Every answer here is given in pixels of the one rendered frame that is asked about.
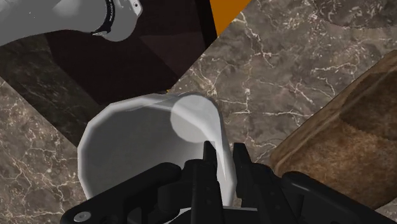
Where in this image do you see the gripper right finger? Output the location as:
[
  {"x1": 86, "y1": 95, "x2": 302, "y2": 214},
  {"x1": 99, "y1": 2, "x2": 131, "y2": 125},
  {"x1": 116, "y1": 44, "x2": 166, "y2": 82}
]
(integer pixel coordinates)
[{"x1": 232, "y1": 142, "x2": 397, "y2": 224}]

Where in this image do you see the white cup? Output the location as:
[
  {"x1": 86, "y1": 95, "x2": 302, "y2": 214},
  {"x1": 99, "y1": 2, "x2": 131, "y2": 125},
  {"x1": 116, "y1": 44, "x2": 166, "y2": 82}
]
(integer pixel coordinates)
[{"x1": 77, "y1": 92, "x2": 238, "y2": 208}]

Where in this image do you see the brown wooden tray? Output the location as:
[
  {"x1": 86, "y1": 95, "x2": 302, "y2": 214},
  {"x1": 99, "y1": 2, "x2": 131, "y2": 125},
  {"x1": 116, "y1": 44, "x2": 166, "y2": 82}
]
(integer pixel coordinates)
[{"x1": 268, "y1": 49, "x2": 397, "y2": 210}]

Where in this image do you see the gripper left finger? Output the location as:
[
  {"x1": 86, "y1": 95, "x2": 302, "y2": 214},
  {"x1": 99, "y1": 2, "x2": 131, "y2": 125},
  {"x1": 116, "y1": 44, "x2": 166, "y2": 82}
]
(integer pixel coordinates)
[{"x1": 60, "y1": 140, "x2": 225, "y2": 224}]

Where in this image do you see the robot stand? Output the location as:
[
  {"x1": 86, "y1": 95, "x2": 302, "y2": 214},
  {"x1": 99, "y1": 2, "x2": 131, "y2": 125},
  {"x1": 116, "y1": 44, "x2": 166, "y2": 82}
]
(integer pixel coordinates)
[{"x1": 45, "y1": 0, "x2": 218, "y2": 106}]

